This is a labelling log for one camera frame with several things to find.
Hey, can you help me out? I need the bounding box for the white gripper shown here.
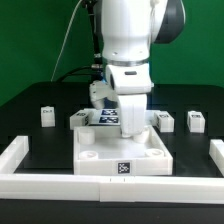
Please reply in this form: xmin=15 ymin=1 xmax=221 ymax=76
xmin=89 ymin=63 xmax=152 ymax=136

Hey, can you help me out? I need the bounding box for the white square tabletop part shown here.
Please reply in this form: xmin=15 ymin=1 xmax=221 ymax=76
xmin=73 ymin=125 xmax=173 ymax=176

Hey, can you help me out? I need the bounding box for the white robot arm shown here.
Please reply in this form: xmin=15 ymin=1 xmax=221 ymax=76
xmin=90 ymin=0 xmax=185 ymax=137

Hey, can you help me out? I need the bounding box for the white marker tag sheet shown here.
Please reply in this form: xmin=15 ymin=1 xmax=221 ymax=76
xmin=85 ymin=108 xmax=156 ymax=126

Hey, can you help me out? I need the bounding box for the white U-shaped fence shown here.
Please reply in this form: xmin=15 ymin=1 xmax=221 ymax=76
xmin=0 ymin=136 xmax=224 ymax=204

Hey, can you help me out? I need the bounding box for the black cable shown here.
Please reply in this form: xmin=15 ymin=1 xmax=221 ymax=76
xmin=57 ymin=65 xmax=94 ymax=83

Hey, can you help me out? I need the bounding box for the white cable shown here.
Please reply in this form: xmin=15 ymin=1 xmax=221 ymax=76
xmin=50 ymin=0 xmax=84 ymax=83

